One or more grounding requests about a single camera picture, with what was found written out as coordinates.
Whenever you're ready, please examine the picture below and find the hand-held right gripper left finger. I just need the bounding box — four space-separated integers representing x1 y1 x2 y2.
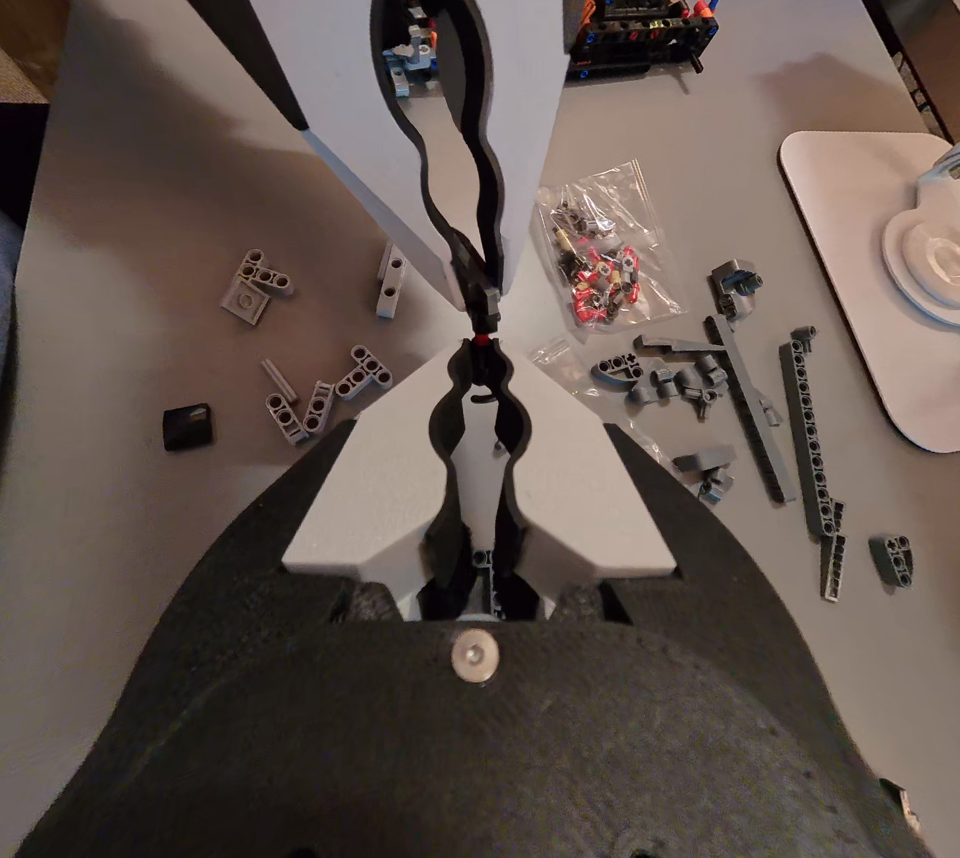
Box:
282 339 474 622

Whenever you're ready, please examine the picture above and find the black lego piece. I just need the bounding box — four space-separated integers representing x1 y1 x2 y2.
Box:
448 231 505 335

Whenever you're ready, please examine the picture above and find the colourful lego chassis assembly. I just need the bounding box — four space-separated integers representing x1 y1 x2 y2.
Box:
381 0 727 100

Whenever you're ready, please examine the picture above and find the empty clear plastic bag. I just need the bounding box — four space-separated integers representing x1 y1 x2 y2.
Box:
528 336 601 397

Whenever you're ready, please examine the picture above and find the black curved lego tile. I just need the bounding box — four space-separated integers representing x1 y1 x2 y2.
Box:
162 404 215 452

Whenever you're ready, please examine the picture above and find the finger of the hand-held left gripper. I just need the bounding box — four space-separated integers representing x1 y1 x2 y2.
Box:
435 0 565 294
198 0 466 309

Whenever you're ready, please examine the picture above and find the group of light grey lego pieces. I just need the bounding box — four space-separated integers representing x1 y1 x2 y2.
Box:
219 241 411 446

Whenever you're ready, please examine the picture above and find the clear bag of lego pins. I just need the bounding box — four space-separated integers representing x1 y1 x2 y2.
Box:
534 159 687 330

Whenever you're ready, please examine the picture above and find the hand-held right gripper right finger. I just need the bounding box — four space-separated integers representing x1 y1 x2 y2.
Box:
491 339 682 622

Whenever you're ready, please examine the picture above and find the group of dark grey lego pieces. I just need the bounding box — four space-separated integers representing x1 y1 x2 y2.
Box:
592 258 918 604

